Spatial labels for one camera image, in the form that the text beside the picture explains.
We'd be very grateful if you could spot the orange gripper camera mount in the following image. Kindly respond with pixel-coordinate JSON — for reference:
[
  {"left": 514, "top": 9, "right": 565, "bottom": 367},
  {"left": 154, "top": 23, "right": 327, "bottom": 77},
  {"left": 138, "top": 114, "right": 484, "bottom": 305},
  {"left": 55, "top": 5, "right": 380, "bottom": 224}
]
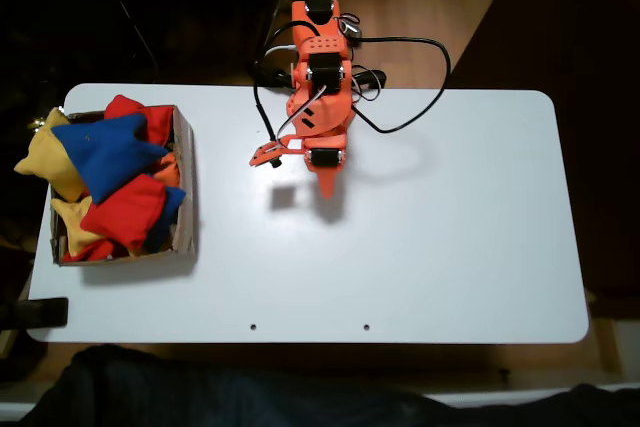
[{"left": 248, "top": 135, "right": 306, "bottom": 169}]

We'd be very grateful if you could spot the orange bean bag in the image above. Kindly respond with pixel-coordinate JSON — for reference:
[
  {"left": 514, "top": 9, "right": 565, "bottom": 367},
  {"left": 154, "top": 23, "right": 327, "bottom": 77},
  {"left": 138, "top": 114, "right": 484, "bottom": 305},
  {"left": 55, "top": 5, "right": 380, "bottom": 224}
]
[{"left": 82, "top": 151, "right": 181, "bottom": 197}]

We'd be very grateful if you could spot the red bean bag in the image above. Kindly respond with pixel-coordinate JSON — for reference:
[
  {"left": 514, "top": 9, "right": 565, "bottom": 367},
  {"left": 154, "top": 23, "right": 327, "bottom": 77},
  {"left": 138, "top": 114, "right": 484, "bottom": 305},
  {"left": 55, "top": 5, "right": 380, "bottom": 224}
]
[
  {"left": 103, "top": 94, "right": 176, "bottom": 147},
  {"left": 79, "top": 172, "right": 169, "bottom": 256},
  {"left": 62, "top": 239, "right": 131, "bottom": 263}
]

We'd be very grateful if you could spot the yellow bean bag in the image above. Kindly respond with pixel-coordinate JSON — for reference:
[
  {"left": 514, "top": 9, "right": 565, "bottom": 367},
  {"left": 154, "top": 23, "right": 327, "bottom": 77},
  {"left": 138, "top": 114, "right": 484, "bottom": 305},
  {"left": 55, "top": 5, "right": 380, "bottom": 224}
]
[
  {"left": 49, "top": 194, "right": 101, "bottom": 258},
  {"left": 13, "top": 106, "right": 89, "bottom": 203}
]

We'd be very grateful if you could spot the black camera cable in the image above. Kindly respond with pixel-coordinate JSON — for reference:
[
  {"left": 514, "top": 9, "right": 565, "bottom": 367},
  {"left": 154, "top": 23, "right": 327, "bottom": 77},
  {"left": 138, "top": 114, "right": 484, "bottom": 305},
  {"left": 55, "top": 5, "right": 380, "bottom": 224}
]
[{"left": 252, "top": 20, "right": 452, "bottom": 146}]

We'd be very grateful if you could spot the black bracket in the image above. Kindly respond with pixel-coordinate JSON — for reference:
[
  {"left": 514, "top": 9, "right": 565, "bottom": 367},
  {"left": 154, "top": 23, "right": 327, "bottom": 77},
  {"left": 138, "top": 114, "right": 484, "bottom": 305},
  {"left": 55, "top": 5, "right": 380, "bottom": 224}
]
[{"left": 0, "top": 296, "right": 70, "bottom": 332}]

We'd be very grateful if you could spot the dark blue fabric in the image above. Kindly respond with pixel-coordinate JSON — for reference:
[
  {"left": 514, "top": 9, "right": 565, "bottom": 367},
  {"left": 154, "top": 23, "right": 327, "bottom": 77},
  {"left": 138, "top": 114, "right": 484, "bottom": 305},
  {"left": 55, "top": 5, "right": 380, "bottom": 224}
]
[{"left": 19, "top": 344, "right": 640, "bottom": 427}]

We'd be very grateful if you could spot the blue bean bag with speck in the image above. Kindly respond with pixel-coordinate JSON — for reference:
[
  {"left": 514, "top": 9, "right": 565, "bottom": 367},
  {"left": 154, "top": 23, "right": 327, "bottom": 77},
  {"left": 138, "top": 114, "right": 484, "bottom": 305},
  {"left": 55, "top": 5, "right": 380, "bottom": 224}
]
[{"left": 51, "top": 113, "right": 171, "bottom": 205}]

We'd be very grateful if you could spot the white cable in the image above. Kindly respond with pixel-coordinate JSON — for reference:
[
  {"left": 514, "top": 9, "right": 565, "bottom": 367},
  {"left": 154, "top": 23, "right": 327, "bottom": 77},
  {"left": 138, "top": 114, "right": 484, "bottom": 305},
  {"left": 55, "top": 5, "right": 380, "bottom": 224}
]
[{"left": 254, "top": 43, "right": 301, "bottom": 67}]

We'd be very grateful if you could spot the cardboard box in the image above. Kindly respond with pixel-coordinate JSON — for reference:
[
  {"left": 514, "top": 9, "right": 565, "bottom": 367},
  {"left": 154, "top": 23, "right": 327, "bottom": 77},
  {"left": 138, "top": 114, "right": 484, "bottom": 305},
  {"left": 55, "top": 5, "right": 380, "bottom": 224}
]
[{"left": 48, "top": 104, "right": 197, "bottom": 268}]

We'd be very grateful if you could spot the black table clamp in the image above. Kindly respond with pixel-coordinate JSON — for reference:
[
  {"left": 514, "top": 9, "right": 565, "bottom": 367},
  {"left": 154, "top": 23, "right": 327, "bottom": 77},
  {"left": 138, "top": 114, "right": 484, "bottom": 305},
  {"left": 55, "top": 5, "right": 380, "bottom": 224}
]
[
  {"left": 352, "top": 66, "right": 389, "bottom": 98},
  {"left": 255, "top": 66, "right": 294, "bottom": 91}
]

